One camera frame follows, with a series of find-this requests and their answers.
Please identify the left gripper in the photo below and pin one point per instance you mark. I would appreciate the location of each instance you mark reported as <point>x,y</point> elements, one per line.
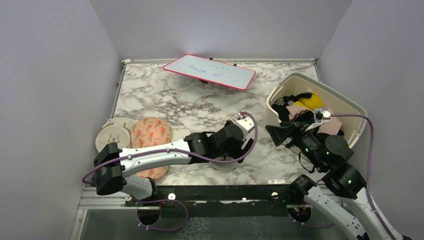
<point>242,148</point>

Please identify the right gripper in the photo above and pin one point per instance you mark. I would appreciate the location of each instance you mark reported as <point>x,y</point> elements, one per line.
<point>279,134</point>

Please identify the white mesh laundry bag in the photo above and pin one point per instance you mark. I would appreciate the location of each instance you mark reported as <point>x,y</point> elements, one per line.
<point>227,164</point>

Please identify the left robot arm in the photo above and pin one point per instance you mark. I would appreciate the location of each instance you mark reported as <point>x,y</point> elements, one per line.
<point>115,169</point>

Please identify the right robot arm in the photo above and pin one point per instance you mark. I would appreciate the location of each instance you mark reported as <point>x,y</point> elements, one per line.
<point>364,220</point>

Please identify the yellow bra in basket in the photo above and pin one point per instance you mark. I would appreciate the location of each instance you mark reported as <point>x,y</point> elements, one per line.
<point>308,100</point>

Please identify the cream laundry basket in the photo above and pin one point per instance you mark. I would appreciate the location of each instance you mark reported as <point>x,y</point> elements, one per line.
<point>297,83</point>

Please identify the pink floral laundry bag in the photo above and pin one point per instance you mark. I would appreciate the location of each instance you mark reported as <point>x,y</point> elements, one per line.
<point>148,132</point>

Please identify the beige round bra bag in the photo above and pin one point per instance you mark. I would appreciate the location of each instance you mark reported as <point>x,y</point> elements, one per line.
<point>115,130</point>

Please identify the red framed whiteboard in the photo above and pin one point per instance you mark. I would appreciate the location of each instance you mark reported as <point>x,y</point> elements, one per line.
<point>212,71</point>

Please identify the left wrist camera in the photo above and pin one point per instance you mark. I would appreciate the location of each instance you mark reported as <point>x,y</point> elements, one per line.
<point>244,122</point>

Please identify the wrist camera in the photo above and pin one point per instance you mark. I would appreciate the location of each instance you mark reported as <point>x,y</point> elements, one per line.
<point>320,117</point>
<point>244,122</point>

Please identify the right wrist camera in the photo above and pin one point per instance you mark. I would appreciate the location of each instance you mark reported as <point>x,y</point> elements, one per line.
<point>320,117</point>

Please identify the black front mounting rail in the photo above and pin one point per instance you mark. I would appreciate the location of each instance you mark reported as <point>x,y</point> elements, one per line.
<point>222,201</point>

